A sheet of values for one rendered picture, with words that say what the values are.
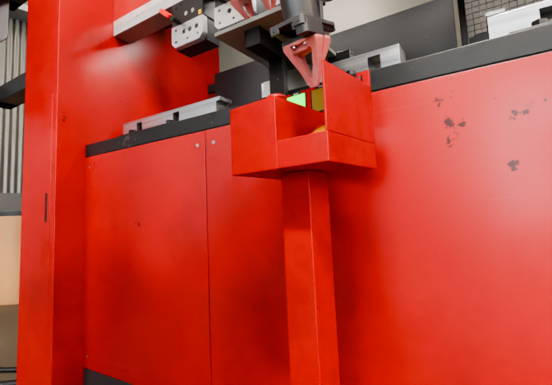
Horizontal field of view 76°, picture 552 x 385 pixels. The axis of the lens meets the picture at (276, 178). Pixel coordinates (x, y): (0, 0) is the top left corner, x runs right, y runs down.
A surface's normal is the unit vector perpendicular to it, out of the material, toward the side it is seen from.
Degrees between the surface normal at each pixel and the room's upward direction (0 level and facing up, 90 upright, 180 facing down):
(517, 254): 90
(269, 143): 90
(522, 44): 90
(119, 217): 90
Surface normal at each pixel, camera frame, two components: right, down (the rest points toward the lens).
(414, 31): -0.55, -0.07
